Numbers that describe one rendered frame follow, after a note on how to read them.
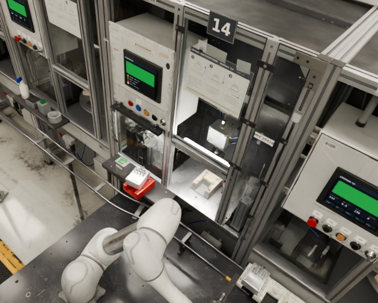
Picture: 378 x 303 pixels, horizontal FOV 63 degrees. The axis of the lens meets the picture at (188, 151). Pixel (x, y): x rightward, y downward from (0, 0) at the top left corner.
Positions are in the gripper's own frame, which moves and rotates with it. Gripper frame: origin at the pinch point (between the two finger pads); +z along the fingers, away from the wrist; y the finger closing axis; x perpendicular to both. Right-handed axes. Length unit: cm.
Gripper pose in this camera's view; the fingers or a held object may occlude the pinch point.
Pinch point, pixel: (234, 279)
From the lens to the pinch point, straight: 177.6
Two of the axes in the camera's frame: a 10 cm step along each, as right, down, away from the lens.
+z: 6.1, -5.0, 6.2
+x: -7.9, -4.9, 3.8
